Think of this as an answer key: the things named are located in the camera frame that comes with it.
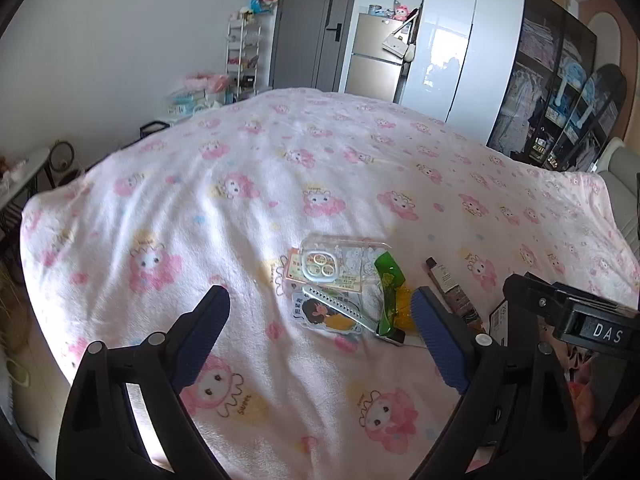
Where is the green and yellow snack packet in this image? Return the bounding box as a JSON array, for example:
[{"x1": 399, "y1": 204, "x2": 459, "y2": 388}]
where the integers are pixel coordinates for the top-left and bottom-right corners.
[{"x1": 372, "y1": 252, "x2": 419, "y2": 336}]

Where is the grey door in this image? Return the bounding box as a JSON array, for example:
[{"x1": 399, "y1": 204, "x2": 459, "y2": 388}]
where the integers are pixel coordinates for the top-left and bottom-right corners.
[{"x1": 272, "y1": 0, "x2": 361, "y2": 93}]

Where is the pink printed blanket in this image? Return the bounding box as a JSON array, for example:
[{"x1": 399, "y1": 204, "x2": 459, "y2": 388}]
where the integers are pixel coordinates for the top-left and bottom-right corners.
[{"x1": 20, "y1": 87, "x2": 640, "y2": 480}]

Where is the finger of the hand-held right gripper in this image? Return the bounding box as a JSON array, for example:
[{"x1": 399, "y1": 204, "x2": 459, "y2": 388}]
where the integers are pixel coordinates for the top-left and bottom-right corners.
[{"x1": 502, "y1": 272, "x2": 573, "y2": 328}]

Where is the grey padded headboard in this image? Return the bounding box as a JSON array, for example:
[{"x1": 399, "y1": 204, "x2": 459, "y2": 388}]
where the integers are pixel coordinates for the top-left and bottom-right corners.
[{"x1": 597, "y1": 140, "x2": 640, "y2": 251}]

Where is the small white table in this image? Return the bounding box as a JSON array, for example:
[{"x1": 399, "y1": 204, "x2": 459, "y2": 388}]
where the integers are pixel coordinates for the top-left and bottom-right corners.
[{"x1": 0, "y1": 147, "x2": 53, "y2": 211}]

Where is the hand cream tube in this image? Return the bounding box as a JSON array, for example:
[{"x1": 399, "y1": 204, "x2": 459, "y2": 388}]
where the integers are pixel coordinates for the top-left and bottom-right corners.
[{"x1": 424, "y1": 256, "x2": 486, "y2": 333}]

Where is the orange printed card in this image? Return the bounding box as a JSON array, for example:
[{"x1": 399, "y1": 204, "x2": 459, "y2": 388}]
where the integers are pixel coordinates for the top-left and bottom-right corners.
[{"x1": 282, "y1": 252, "x2": 367, "y2": 294}]

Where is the silver refrigerator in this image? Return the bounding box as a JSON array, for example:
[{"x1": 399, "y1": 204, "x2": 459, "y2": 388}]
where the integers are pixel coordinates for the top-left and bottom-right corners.
[{"x1": 345, "y1": 12, "x2": 416, "y2": 103}]

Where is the dark glass cabinet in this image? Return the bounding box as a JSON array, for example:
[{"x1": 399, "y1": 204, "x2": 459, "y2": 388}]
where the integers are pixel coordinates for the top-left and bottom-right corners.
[{"x1": 487, "y1": 0, "x2": 598, "y2": 171}]

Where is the white shelf rack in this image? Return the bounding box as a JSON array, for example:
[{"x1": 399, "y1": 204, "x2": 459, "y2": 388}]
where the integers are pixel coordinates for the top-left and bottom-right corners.
[{"x1": 225, "y1": 10, "x2": 263, "y2": 101}]

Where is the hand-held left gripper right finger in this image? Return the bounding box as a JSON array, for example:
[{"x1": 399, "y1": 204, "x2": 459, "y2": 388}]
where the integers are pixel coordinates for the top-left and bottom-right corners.
[{"x1": 410, "y1": 286, "x2": 586, "y2": 480}]

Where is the white watch strap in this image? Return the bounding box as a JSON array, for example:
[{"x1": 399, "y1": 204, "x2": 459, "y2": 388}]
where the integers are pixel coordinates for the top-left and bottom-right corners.
[{"x1": 299, "y1": 284, "x2": 369, "y2": 322}]

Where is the white wardrobe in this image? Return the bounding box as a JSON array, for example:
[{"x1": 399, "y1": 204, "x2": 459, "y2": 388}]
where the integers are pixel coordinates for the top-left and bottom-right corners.
[{"x1": 395, "y1": 0, "x2": 526, "y2": 136}]

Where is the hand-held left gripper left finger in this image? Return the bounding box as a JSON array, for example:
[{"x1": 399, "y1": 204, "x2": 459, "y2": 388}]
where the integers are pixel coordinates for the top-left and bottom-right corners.
[{"x1": 56, "y1": 285, "x2": 232, "y2": 480}]

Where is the clear phone case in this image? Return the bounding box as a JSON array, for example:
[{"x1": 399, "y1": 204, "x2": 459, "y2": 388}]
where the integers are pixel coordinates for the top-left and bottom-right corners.
[{"x1": 300, "y1": 234, "x2": 392, "y2": 287}]

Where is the white handbag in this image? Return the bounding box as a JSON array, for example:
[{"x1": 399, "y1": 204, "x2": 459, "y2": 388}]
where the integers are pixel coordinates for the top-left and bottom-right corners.
[{"x1": 382, "y1": 25, "x2": 416, "y2": 63}]

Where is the small round fan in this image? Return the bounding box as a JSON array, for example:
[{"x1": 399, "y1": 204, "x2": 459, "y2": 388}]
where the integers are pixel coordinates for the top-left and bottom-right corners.
[{"x1": 50, "y1": 141, "x2": 76, "y2": 173}]

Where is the cartoon girl sticker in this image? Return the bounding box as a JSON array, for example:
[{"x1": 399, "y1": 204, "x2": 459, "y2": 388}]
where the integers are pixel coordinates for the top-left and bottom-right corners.
[{"x1": 290, "y1": 290, "x2": 367, "y2": 337}]

